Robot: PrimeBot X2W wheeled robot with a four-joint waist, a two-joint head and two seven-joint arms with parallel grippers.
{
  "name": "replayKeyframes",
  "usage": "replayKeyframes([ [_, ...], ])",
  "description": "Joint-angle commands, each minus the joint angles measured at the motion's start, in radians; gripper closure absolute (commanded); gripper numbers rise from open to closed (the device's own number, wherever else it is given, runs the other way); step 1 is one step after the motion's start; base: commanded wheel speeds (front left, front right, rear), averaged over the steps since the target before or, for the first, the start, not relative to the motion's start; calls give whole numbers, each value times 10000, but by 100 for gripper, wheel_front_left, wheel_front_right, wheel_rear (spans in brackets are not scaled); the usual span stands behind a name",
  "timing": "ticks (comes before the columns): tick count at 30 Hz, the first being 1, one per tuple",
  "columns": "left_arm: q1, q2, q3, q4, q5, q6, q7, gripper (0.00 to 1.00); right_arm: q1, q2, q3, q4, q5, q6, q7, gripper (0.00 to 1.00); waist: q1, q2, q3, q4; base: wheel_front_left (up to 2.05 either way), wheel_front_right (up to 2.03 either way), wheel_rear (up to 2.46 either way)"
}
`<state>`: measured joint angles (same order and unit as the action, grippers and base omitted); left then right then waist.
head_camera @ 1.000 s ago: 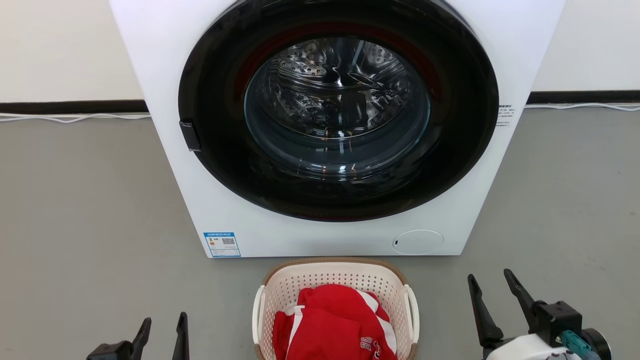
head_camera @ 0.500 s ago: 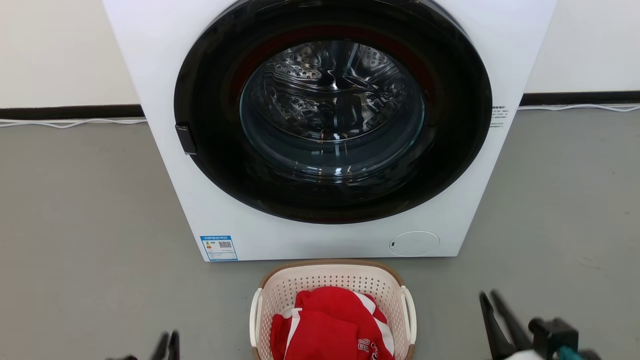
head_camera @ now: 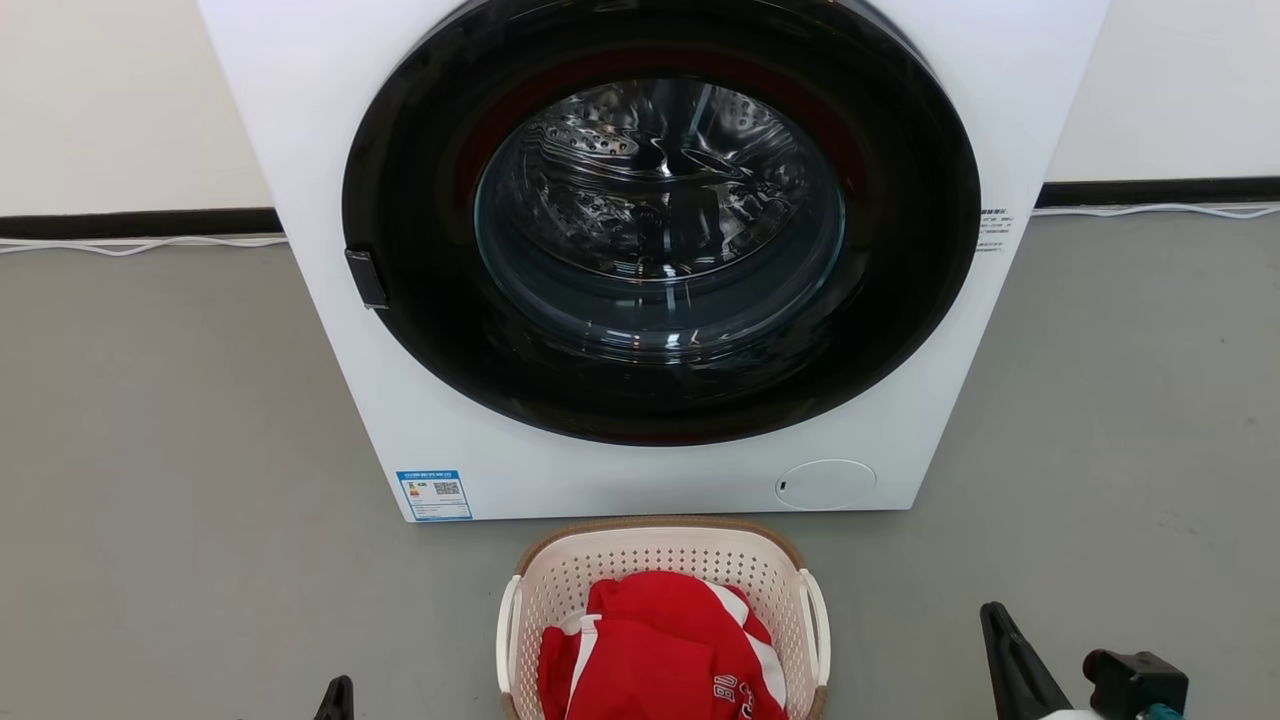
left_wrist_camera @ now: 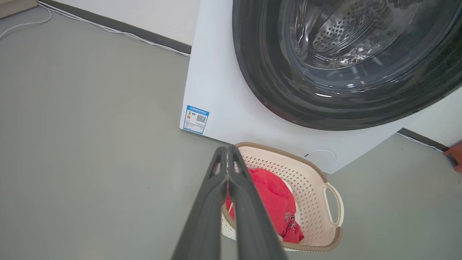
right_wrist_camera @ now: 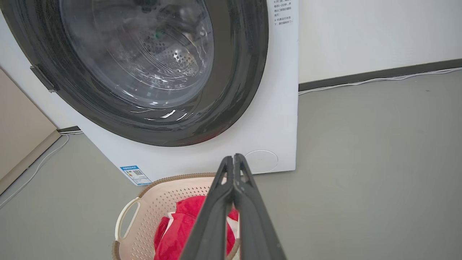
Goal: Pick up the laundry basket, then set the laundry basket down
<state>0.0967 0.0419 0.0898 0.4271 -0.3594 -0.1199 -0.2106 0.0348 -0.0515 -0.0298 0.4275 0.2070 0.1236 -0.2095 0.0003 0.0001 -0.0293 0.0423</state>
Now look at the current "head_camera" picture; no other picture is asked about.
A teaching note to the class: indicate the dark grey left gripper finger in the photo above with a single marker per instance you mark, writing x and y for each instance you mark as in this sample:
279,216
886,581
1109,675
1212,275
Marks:
338,702

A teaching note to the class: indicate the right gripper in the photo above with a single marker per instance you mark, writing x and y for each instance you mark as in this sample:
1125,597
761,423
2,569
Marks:
1075,716

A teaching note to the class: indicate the cream perforated laundry basket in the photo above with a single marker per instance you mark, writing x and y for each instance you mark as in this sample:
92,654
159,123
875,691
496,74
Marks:
660,555

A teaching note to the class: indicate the blue energy label sticker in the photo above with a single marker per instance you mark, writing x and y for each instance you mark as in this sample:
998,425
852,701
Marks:
434,495

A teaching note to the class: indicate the round white filter cover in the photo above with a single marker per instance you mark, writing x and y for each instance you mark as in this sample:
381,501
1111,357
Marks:
826,484

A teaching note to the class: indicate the red white striped garment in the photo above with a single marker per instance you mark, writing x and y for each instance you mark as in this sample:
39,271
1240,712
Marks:
650,650

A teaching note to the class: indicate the white front-load washing machine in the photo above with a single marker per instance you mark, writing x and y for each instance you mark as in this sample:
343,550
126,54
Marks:
350,350

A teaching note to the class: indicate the small printed text sticker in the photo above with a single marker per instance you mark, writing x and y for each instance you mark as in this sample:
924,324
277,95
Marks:
994,230

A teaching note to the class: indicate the round black washing machine door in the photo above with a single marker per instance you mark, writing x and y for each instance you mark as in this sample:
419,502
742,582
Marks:
420,210

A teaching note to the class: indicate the black baseboard strip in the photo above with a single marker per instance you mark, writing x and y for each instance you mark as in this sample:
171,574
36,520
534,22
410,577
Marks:
130,223
1160,191

